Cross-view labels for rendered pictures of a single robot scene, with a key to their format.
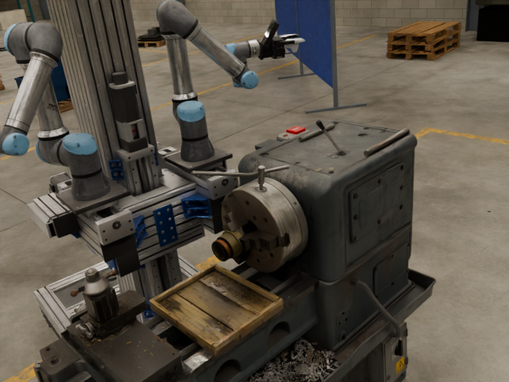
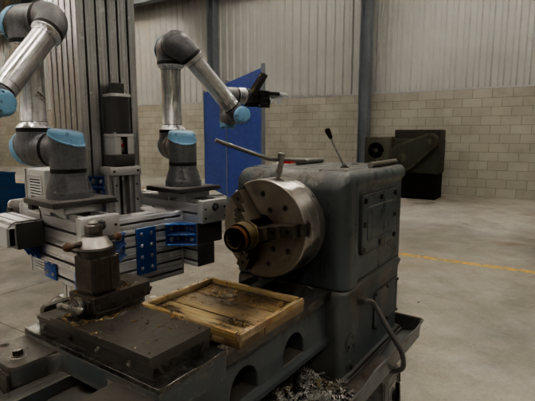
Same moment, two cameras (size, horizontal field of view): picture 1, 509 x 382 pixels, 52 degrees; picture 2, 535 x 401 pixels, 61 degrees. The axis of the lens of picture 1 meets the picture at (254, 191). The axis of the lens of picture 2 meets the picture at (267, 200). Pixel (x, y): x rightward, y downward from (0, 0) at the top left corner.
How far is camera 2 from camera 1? 0.72 m
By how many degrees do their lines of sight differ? 22
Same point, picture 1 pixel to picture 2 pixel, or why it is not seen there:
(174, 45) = (170, 75)
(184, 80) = (176, 111)
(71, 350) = (41, 344)
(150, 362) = (169, 335)
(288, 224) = (310, 213)
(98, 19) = (101, 28)
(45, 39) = (53, 12)
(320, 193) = (339, 185)
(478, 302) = (436, 371)
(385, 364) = not seen: outside the picture
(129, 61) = (126, 78)
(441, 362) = not seen: outside the picture
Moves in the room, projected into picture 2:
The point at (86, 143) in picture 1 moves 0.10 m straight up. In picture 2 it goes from (76, 134) to (75, 103)
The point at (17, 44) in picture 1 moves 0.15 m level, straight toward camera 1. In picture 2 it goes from (16, 19) to (24, 9)
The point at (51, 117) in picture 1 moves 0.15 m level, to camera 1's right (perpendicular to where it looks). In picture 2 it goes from (37, 107) to (84, 107)
